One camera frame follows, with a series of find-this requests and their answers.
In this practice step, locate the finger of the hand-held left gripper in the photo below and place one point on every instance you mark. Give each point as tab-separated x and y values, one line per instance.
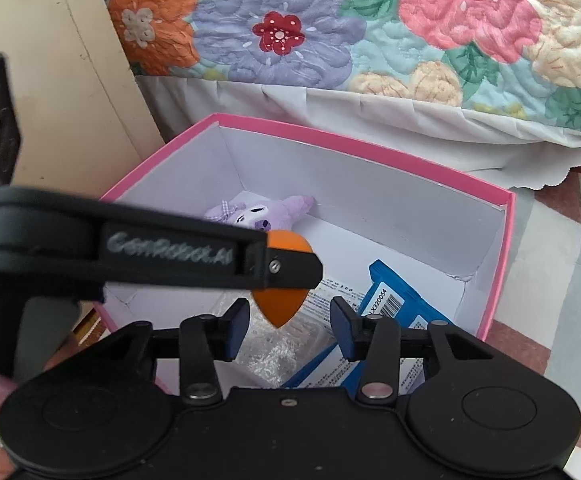
170	255

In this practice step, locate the checkered rug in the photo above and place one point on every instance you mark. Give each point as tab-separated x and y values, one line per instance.
560	285

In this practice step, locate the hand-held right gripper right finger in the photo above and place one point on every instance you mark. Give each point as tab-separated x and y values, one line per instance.
344	332

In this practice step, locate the purple plush toy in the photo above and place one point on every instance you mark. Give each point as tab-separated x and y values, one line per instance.
290	210

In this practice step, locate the clear plastic floss box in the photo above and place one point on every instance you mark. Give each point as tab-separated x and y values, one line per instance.
270	355

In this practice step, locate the orange makeup sponge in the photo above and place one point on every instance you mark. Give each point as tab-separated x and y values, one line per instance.
280	310

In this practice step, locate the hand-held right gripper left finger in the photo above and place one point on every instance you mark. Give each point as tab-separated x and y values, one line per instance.
238	332

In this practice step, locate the pink cardboard box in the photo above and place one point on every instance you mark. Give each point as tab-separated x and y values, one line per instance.
498	270

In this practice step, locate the beige wooden board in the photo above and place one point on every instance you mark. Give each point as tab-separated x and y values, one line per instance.
70	85

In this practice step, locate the blue tissue packet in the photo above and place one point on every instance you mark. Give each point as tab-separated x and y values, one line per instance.
420	300

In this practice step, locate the white scalloped bed skirt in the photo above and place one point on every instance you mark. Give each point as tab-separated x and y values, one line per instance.
370	115

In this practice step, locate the floral quilted bedspread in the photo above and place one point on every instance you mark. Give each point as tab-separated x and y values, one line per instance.
320	10

